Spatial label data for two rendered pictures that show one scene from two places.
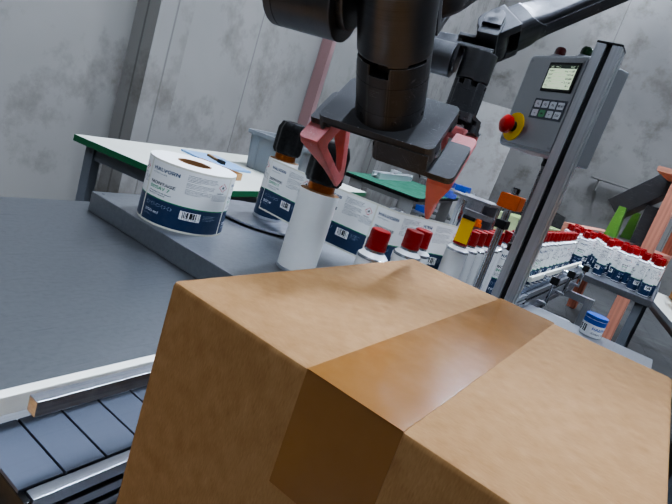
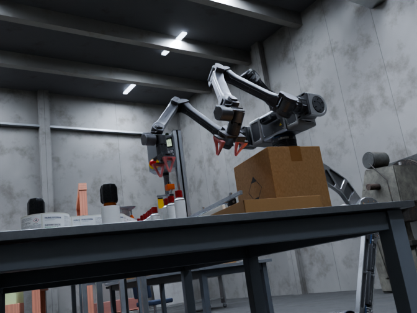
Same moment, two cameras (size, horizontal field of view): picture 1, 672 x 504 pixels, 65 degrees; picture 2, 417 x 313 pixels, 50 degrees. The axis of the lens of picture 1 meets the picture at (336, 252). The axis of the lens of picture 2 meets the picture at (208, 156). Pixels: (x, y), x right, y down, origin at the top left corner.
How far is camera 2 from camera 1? 1.71 m
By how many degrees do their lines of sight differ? 61
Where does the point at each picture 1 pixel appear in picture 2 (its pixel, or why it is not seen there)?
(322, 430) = (293, 151)
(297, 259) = not seen: hidden behind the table
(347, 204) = (97, 220)
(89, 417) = not seen: hidden behind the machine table
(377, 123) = (236, 134)
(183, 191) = (64, 224)
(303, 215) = (114, 216)
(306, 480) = (295, 158)
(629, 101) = not seen: outside the picture
